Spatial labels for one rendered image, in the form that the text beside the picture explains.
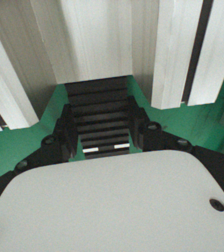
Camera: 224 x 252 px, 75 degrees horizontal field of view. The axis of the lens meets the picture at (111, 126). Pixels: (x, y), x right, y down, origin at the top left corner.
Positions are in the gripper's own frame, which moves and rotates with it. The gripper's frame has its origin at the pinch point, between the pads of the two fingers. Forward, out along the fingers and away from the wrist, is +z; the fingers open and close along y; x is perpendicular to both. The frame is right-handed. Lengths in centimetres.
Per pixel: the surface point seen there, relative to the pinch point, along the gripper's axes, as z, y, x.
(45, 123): 2.7, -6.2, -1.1
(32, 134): 2.7, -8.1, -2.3
